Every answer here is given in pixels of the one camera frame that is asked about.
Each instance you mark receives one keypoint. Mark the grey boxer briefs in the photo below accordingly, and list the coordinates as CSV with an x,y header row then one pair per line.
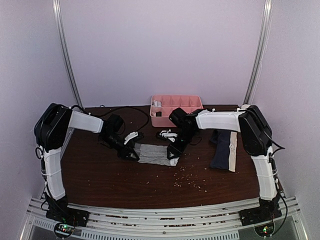
x,y
154,154

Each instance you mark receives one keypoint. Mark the right aluminium corner post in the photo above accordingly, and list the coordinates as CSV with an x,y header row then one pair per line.
x,y
260,51

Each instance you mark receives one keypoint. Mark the right round controller board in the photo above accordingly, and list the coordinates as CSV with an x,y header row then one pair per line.
x,y
265,230

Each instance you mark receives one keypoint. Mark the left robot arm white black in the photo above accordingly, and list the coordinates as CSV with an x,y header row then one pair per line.
x,y
50,133

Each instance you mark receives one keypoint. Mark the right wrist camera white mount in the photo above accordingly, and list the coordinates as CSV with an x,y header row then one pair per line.
x,y
167,134

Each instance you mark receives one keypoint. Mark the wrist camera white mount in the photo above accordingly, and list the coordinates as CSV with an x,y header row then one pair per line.
x,y
133,137
167,134

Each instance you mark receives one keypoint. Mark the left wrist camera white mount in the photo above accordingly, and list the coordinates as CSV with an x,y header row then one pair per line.
x,y
133,137

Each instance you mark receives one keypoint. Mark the round controller board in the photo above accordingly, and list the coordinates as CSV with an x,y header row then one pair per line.
x,y
63,230
265,230

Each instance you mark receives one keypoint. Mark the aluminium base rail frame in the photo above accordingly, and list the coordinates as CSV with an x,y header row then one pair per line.
x,y
209,222

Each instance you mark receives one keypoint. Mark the white rolled item in box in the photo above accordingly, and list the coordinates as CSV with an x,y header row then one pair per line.
x,y
157,104

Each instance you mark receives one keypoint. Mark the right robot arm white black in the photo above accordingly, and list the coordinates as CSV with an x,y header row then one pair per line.
x,y
257,142

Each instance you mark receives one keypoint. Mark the black item in box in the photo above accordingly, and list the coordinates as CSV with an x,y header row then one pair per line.
x,y
158,114

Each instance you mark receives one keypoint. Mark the pink divided organizer box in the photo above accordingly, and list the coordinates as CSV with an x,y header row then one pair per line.
x,y
188,103

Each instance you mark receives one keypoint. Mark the navy and cream underwear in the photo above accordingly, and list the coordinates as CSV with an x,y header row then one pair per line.
x,y
226,150

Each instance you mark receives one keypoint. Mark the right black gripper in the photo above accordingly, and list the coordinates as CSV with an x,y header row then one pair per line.
x,y
177,149

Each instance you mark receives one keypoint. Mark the left aluminium corner post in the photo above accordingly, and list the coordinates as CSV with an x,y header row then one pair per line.
x,y
65,52

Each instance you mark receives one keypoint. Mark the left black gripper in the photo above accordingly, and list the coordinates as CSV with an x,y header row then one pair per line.
x,y
130,145

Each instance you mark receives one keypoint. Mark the left round controller board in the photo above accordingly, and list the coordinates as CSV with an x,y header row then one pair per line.
x,y
63,230

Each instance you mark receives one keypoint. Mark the aluminium corner post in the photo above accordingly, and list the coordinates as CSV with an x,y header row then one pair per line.
x,y
65,52
260,51

